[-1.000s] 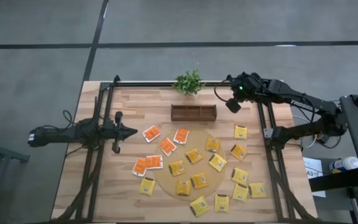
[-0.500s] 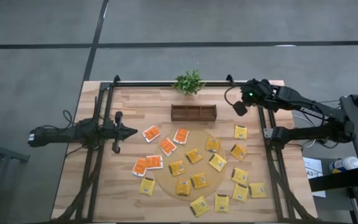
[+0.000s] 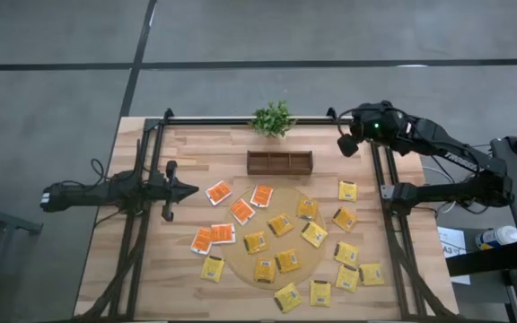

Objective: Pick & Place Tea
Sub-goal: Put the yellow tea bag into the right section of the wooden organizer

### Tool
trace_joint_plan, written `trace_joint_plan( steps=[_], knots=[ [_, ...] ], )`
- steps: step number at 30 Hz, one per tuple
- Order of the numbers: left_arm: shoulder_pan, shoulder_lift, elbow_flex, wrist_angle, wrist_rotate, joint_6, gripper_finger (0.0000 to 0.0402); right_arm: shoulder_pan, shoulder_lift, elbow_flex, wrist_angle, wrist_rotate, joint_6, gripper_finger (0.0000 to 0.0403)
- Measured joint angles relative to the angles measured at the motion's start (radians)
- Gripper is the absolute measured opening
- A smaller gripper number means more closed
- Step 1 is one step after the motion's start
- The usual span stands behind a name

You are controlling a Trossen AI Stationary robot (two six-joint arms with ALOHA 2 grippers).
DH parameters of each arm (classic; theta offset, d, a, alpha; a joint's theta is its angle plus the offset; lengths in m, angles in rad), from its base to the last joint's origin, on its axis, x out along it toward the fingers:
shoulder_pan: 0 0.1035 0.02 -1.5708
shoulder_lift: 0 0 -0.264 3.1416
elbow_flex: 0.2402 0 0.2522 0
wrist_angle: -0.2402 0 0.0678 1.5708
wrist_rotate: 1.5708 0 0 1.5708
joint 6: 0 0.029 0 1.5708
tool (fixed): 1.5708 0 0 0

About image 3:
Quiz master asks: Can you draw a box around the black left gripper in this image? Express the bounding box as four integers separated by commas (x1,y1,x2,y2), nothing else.
162,160,200,223

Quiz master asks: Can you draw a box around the silver packet behind front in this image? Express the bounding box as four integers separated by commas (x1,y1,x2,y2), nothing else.
242,231,270,256

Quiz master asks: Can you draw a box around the green potted plant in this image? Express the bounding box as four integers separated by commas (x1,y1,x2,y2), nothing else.
248,100,298,138

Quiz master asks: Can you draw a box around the brown wooden organizer box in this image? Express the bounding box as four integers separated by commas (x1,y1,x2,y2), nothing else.
246,150,314,177

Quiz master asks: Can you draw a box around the round woven placemat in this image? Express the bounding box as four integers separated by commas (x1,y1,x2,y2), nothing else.
219,184,328,291

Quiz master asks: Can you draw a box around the white paper sheet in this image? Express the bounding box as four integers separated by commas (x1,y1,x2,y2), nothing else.
436,225,472,286

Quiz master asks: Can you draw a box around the white blue wipes canister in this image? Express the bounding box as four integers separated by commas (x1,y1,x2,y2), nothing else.
474,224,517,251

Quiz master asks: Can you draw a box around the black metal stand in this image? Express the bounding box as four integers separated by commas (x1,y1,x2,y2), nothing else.
0,178,44,323

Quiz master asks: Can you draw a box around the black shelf bar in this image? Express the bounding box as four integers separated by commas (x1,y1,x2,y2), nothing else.
445,241,517,278

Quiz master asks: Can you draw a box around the black metal table frame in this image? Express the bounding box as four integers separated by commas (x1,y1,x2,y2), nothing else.
76,107,455,323

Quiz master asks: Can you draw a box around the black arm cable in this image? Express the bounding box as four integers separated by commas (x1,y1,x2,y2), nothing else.
90,157,123,181

